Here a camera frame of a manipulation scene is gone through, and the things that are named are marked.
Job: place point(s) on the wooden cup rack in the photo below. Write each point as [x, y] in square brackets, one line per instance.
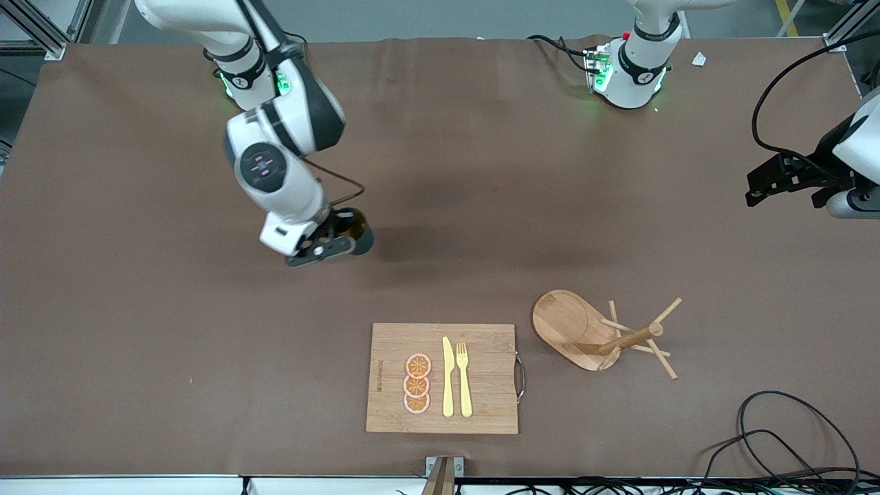
[564, 320]

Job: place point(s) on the yellow plastic knife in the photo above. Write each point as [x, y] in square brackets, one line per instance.
[447, 385]

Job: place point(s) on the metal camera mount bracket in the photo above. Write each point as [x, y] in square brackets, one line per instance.
[443, 474]

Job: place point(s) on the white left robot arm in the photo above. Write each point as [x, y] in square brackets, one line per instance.
[636, 75]

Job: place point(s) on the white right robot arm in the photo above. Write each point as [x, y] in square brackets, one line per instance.
[275, 172]

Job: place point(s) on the aluminium frame profile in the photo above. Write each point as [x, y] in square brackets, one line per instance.
[837, 42]
[51, 49]

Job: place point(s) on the brown table cover sheet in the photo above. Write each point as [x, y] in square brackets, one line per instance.
[206, 378]

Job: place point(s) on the white paper scrap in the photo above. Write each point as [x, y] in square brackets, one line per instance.
[699, 59]

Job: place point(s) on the dark teal cup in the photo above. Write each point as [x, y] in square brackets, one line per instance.
[366, 237]

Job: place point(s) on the white table edge rail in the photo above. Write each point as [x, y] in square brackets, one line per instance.
[137, 485]

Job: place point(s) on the yellow plastic fork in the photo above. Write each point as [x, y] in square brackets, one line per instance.
[465, 395]

